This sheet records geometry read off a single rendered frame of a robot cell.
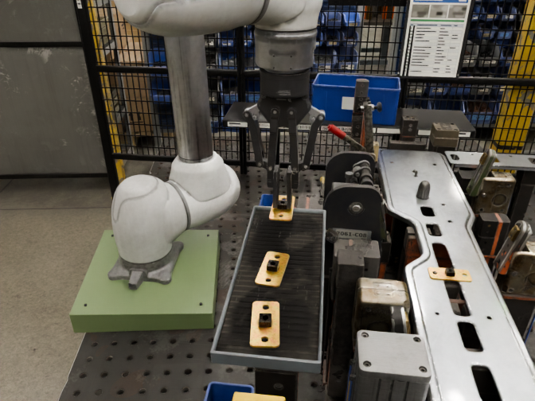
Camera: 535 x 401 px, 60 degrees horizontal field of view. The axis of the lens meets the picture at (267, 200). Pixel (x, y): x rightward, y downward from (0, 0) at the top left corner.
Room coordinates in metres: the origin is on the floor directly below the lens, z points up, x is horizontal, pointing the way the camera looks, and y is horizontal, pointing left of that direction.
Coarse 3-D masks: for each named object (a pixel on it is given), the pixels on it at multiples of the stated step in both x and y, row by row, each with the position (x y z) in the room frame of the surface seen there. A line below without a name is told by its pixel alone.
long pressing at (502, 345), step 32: (384, 160) 1.35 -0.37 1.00; (416, 160) 1.35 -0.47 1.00; (384, 192) 1.13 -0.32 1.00; (416, 192) 1.13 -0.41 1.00; (448, 192) 1.13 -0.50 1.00; (416, 224) 0.96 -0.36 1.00; (448, 224) 0.97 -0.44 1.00; (480, 256) 0.84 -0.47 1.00; (416, 288) 0.73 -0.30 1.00; (480, 288) 0.73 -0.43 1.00; (416, 320) 0.64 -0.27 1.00; (448, 320) 0.64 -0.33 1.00; (480, 320) 0.64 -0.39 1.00; (512, 320) 0.64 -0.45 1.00; (448, 352) 0.56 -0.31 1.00; (480, 352) 0.56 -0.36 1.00; (512, 352) 0.56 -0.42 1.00; (448, 384) 0.50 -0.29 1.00; (512, 384) 0.50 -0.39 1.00
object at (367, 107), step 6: (366, 102) 1.26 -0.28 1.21; (378, 102) 1.25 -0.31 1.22; (360, 108) 1.25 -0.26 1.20; (366, 108) 1.24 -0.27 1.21; (372, 108) 1.24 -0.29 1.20; (378, 108) 1.24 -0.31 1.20; (366, 114) 1.24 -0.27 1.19; (372, 114) 1.24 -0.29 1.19; (366, 120) 1.24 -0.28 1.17; (372, 120) 1.23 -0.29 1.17; (366, 126) 1.24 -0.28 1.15; (372, 126) 1.23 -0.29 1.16; (366, 132) 1.24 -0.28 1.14; (372, 132) 1.23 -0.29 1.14; (366, 138) 1.24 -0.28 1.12; (372, 138) 1.23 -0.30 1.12; (366, 144) 1.24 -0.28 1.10; (372, 144) 1.23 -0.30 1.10; (366, 150) 1.24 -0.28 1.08; (372, 150) 1.23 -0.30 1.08
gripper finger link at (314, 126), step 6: (318, 114) 0.69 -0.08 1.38; (318, 120) 0.69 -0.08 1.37; (312, 126) 0.69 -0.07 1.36; (318, 126) 0.69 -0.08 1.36; (312, 132) 0.69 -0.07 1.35; (312, 138) 0.69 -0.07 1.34; (312, 144) 0.69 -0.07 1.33; (306, 150) 0.69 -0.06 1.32; (312, 150) 0.69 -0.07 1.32; (306, 156) 0.69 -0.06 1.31; (306, 162) 0.69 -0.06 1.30; (306, 168) 0.69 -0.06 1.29
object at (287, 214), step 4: (280, 196) 0.75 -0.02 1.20; (284, 196) 0.75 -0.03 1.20; (280, 200) 0.71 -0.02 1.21; (284, 200) 0.71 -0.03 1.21; (292, 200) 0.73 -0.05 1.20; (280, 204) 0.70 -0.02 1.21; (284, 204) 0.70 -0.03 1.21; (292, 204) 0.71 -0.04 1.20; (272, 208) 0.70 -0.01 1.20; (276, 208) 0.70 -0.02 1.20; (280, 208) 0.70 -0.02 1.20; (284, 208) 0.70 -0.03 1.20; (292, 208) 0.70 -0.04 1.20; (272, 212) 0.69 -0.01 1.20; (276, 212) 0.69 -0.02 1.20; (280, 212) 0.69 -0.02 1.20; (284, 212) 0.69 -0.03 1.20; (288, 212) 0.69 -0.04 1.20; (292, 212) 0.69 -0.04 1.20; (272, 216) 0.67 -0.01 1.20; (276, 216) 0.67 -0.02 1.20; (284, 216) 0.67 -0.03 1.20; (288, 216) 0.67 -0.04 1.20; (284, 220) 0.66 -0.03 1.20; (288, 220) 0.66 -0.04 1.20
